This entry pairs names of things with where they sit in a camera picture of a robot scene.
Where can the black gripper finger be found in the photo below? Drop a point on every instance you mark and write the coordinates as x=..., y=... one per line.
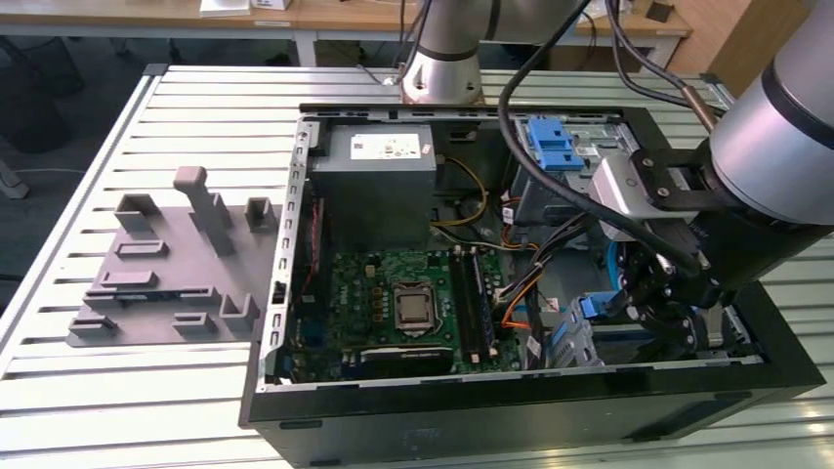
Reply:
x=642, y=278
x=681, y=332

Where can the hard disk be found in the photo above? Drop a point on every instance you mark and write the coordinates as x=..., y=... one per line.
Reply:
x=595, y=308

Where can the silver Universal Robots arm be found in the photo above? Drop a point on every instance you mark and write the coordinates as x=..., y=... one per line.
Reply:
x=782, y=146

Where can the metal disk bay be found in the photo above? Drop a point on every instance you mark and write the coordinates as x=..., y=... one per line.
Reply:
x=572, y=342

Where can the metal optical drive cage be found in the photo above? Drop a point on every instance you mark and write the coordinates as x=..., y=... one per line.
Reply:
x=540, y=195

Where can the RAM stick with chips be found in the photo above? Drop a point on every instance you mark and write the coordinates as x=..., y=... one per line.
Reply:
x=483, y=303

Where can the black RAM slot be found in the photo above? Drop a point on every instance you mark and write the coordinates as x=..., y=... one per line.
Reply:
x=463, y=303

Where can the blue drive latch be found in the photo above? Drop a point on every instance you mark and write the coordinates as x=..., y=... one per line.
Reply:
x=550, y=146

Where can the silver CPU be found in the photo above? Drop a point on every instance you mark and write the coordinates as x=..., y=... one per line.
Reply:
x=415, y=310

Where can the black PC case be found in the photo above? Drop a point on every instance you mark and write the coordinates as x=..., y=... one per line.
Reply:
x=456, y=425

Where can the black graphics card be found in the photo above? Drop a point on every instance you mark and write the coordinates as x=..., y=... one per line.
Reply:
x=404, y=361

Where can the green motherboard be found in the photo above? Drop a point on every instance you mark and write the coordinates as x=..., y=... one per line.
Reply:
x=364, y=303

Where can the wooden cabinet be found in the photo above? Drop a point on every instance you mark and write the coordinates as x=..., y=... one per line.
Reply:
x=749, y=39

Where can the grey power supply unit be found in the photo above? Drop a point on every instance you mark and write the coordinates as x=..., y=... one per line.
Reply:
x=371, y=205

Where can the small black box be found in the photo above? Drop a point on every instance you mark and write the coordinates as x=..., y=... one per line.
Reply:
x=659, y=12

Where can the grey parts rack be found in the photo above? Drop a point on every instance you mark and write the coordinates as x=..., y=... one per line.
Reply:
x=176, y=273

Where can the small white box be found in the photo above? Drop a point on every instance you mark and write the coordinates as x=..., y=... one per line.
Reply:
x=270, y=4

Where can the large white box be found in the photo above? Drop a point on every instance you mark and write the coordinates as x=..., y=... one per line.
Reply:
x=224, y=7

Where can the white furniture foot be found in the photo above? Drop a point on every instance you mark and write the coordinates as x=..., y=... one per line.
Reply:
x=13, y=185

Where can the black office chair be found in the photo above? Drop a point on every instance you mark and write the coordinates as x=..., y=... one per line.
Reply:
x=39, y=98

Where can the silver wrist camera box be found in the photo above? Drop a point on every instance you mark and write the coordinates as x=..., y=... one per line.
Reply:
x=619, y=190

